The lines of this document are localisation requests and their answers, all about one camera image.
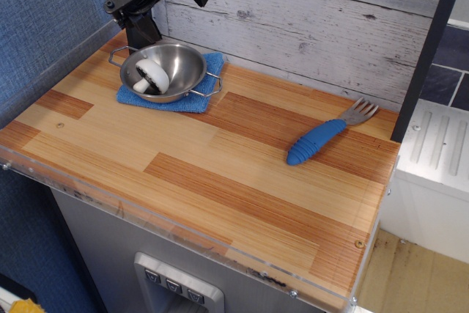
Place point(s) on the blue handled metal fork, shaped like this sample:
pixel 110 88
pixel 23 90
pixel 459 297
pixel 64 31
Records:
pixel 313 141

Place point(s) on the small steel wok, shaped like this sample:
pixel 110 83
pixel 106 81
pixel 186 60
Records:
pixel 193 77

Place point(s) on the white toy mushroom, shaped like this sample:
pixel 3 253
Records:
pixel 152 74

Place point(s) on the clear acrylic table guard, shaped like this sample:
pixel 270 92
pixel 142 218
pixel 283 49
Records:
pixel 302 230

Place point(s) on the silver dispenser control panel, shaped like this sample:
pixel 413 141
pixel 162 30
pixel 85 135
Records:
pixel 168 289

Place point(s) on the white grooved side cabinet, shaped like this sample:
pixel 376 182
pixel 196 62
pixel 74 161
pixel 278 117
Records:
pixel 427 200

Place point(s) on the yellow black object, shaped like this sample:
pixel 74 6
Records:
pixel 16 298

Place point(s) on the black left vertical post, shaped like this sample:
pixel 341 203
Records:
pixel 136 39

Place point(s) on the black vertical post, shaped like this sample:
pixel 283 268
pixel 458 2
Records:
pixel 433 38
pixel 136 39

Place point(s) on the black right vertical post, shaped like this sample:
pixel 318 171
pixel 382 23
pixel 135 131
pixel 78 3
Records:
pixel 433 38

